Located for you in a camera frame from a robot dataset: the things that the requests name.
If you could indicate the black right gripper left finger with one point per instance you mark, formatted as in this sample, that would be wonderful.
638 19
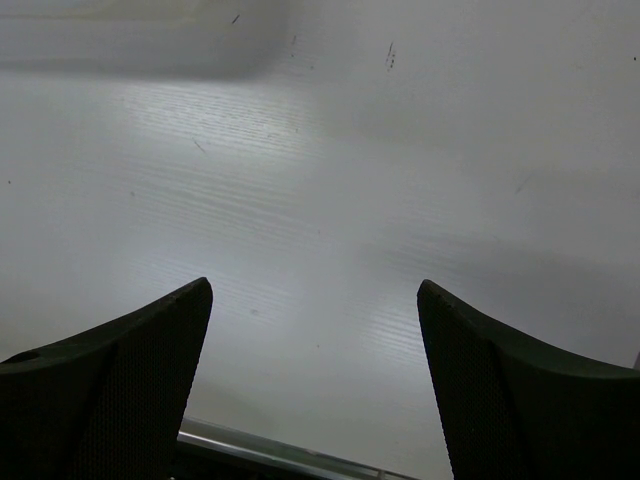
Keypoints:
106 403

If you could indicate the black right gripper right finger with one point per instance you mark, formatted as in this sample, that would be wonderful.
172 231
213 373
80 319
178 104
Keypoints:
514 407

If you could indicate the translucent white plastic bin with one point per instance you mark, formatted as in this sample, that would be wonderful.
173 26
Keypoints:
156 39

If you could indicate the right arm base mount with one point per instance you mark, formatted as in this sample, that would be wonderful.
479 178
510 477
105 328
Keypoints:
236 445

